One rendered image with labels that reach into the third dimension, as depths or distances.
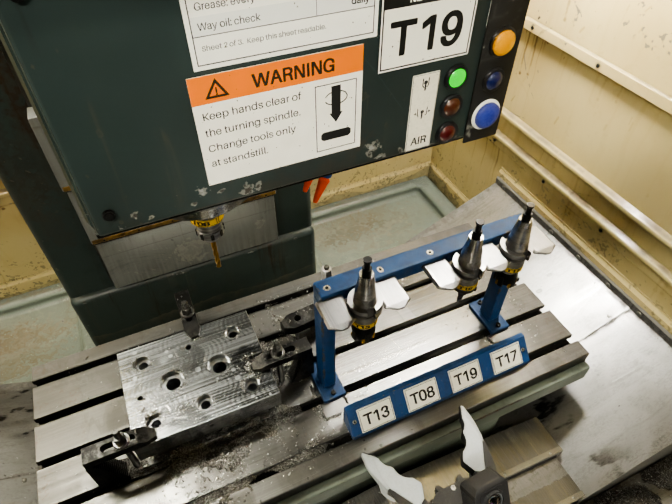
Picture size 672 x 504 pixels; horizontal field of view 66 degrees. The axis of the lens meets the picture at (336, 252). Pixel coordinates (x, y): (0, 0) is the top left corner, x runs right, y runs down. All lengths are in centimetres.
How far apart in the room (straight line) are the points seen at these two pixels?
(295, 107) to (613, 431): 119
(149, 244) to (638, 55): 122
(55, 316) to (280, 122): 153
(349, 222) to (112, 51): 165
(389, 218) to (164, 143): 162
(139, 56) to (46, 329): 154
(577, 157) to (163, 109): 127
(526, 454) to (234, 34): 117
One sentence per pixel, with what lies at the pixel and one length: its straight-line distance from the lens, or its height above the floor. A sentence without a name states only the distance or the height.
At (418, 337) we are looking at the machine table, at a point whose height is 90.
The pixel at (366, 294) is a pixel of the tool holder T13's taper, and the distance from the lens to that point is 88.
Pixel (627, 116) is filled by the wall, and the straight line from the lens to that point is 143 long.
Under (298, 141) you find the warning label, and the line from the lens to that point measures 50.
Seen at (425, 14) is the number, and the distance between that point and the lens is 50.
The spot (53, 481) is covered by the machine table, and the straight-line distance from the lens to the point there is 124.
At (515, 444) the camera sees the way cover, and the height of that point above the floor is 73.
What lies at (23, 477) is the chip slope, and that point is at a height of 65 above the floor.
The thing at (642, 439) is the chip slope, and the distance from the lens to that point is 147.
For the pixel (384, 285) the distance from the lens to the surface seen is 95.
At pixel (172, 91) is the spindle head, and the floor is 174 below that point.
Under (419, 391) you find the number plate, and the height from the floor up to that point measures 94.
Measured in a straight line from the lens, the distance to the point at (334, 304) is 92.
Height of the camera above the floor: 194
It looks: 46 degrees down
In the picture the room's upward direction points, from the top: straight up
